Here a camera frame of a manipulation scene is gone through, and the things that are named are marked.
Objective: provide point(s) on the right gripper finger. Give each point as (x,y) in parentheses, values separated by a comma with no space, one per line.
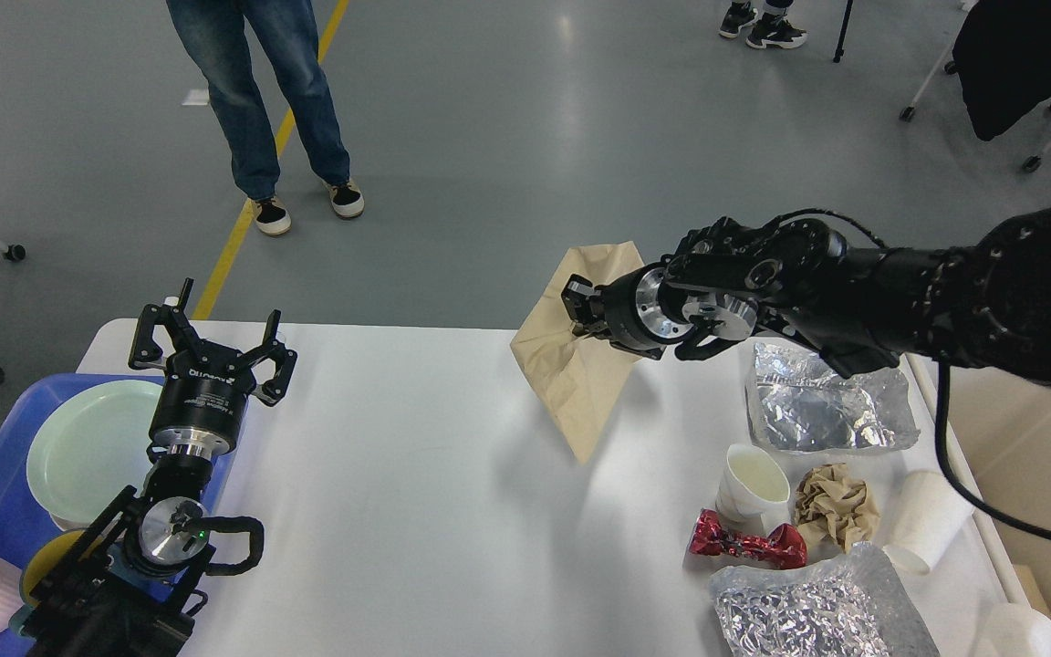
(583,300)
(600,330)

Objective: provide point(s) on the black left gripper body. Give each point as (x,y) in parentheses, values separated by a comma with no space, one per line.
(200,410)

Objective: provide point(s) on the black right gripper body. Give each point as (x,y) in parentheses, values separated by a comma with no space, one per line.
(635,314)

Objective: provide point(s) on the brown paper bag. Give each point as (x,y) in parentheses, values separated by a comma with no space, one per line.
(578,379)

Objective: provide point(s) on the light green plate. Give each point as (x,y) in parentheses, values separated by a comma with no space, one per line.
(91,444)

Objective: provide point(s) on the dark teal mug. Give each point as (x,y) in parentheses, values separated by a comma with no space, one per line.
(46,561)

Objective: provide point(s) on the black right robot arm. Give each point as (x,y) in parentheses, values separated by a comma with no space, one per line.
(984,306)

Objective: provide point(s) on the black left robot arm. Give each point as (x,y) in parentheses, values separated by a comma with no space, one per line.
(129,583)

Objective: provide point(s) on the pink plate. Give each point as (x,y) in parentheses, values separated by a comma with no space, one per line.
(65,525)

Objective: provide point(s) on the blue plastic tray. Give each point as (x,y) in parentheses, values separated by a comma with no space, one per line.
(25,526)

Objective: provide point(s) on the white paper cup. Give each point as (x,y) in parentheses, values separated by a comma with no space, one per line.
(752,485)

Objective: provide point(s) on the crumpled brown paper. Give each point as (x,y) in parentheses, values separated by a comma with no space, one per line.
(831,505)

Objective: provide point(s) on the red foil wrapper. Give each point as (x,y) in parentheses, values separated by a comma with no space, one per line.
(783,548)

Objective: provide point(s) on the person in black and jeans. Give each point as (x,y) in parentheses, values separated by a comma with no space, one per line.
(213,33)

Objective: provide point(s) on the white lid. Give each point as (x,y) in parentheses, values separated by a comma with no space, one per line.
(922,521)

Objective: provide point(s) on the crumpled silver foil bag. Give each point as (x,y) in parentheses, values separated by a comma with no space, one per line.
(850,605)

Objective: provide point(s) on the black jacket on chair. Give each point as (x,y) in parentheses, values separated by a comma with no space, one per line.
(1002,58)

